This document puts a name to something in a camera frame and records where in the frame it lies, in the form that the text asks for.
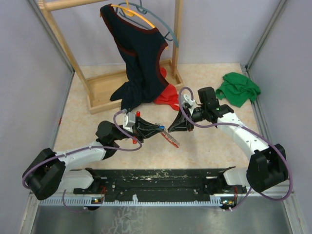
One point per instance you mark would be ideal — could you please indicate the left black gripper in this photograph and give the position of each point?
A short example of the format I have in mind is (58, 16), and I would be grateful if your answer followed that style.
(143, 128)

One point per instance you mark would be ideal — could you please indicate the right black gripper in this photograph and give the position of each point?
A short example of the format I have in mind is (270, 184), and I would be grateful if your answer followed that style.
(181, 124)

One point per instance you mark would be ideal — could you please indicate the metal key holder red handle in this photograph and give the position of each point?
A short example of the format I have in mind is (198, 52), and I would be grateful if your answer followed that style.
(170, 139)

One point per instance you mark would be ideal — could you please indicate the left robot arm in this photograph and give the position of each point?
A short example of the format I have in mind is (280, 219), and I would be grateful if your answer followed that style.
(52, 172)

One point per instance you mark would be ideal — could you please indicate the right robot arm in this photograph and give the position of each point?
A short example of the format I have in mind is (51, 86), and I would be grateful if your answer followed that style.
(266, 167)

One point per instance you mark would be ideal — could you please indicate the red cloth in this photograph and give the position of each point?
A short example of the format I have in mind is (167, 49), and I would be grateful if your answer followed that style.
(165, 92)

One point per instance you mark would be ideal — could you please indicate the wooden clothes rack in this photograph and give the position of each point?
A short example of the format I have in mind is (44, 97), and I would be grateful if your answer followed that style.
(99, 88)

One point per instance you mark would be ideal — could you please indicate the green cloth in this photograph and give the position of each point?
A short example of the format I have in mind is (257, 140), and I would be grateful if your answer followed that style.
(237, 89)

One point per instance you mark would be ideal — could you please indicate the dark navy shirt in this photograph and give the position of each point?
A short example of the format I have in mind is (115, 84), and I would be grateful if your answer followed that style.
(141, 50)

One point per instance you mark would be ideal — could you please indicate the teal hanger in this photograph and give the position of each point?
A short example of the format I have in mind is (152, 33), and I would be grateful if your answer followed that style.
(158, 22)

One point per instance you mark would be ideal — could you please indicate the yellow hanger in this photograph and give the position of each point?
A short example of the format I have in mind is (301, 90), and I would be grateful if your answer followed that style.
(128, 36)

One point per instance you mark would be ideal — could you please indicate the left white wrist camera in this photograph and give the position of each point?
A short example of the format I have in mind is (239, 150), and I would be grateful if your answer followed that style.
(129, 121)

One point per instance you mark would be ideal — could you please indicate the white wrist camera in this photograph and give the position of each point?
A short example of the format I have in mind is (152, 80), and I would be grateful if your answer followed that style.
(187, 101)
(129, 121)

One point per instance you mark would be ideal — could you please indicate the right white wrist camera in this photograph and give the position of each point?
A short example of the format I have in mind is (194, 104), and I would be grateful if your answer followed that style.
(187, 101)

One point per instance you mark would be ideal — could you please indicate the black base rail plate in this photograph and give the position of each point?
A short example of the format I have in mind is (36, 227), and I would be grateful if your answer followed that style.
(160, 185)

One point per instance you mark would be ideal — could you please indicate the white toothed cable duct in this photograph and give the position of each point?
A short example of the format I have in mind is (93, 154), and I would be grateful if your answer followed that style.
(91, 202)

